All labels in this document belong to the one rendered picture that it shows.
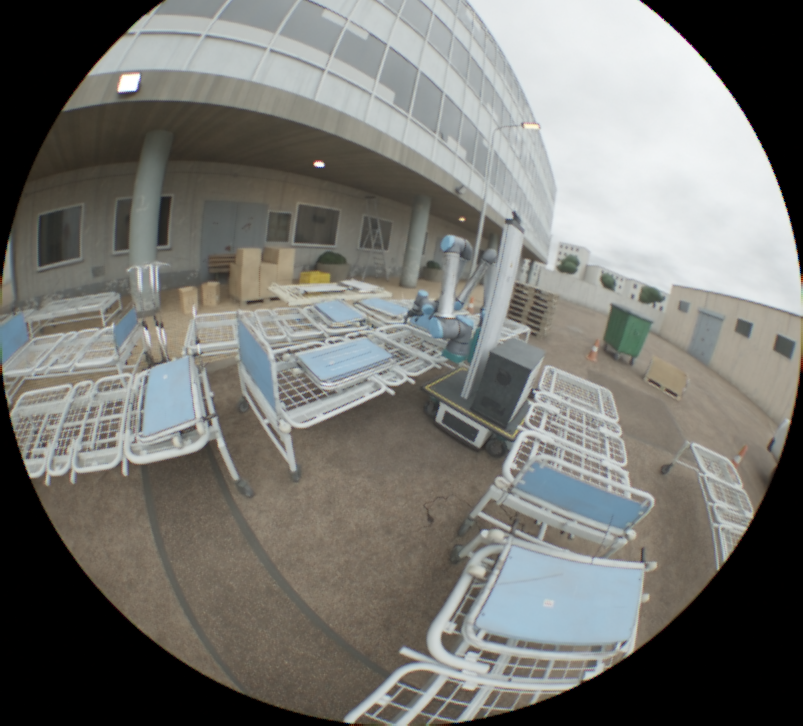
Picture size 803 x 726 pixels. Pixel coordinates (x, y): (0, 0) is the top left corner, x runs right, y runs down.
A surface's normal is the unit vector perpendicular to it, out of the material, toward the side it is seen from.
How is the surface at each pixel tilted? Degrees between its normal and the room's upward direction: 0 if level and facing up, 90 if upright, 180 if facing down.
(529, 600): 8
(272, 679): 0
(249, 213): 90
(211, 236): 90
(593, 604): 8
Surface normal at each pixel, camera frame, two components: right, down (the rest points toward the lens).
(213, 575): 0.16, -0.94
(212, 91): 0.75, 0.32
